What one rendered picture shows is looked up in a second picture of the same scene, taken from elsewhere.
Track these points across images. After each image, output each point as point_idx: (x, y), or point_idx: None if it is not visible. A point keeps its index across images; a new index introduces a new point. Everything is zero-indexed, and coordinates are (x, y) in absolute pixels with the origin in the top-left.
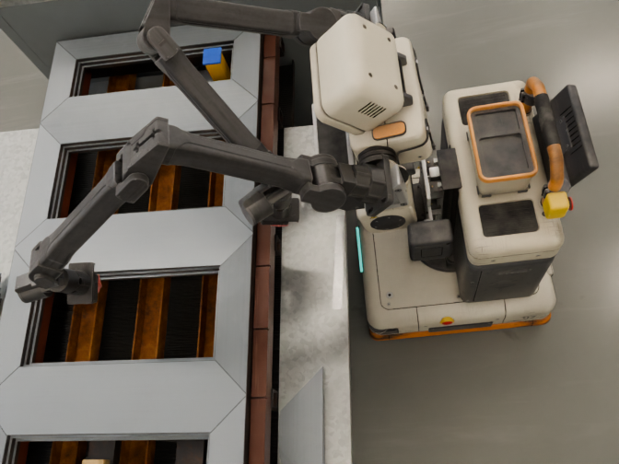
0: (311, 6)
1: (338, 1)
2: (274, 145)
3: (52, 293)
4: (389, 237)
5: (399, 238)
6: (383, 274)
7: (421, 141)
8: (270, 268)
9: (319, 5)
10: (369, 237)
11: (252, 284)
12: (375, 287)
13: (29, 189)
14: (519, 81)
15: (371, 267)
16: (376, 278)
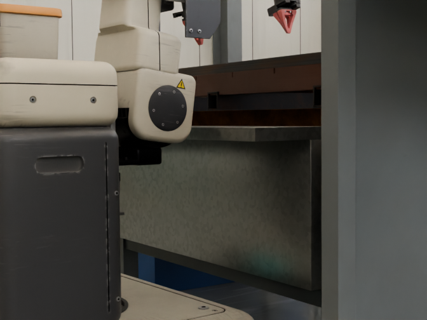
0: (410, 42)
1: (374, 35)
2: (283, 72)
3: None
4: (151, 295)
5: (135, 296)
6: (132, 282)
7: None
8: (195, 78)
9: (400, 42)
10: (178, 291)
11: (198, 73)
12: (135, 278)
13: None
14: (6, 59)
15: (152, 283)
16: (139, 280)
